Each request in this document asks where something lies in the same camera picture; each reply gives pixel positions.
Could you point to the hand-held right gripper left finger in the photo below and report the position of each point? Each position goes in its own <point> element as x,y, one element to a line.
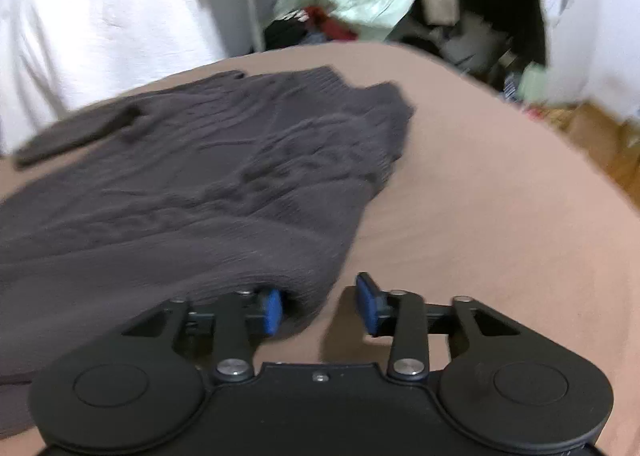
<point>272,311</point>

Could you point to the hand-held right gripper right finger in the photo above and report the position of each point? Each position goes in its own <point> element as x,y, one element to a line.
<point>369,306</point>

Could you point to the dark grey knit sweater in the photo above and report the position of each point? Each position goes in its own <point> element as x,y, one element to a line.
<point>200,186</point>

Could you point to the red cloth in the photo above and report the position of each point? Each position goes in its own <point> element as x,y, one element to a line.
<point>332,26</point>

